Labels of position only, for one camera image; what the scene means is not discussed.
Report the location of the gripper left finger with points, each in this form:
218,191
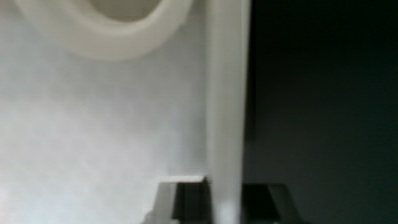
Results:
181,205

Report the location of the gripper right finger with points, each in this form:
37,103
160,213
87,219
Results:
268,205

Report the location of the white desk top tray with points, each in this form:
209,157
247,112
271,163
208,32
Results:
122,73

